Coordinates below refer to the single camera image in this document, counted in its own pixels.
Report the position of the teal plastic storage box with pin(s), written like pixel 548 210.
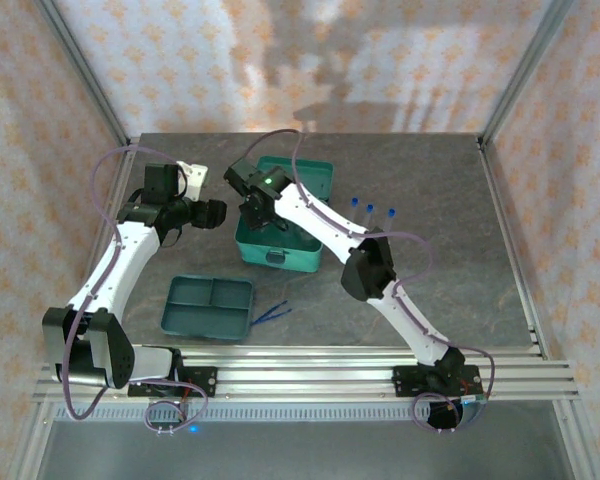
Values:
pixel 280 262

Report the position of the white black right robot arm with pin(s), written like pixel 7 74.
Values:
pixel 325 215

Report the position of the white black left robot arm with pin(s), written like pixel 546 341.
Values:
pixel 115 270

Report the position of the blue plastic tweezers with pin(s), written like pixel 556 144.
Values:
pixel 272 312

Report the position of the teal divided tray insert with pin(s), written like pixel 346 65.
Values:
pixel 205 315

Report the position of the aluminium mounting rails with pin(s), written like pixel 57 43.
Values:
pixel 305 375

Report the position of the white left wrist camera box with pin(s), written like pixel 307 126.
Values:
pixel 194 177

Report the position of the aluminium side rail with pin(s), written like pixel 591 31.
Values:
pixel 525 290
pixel 111 200

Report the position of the aluminium frame post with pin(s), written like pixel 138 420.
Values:
pixel 82 65
pixel 531 65

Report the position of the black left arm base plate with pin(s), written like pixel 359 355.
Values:
pixel 205 380

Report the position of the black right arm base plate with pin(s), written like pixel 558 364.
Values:
pixel 405 380

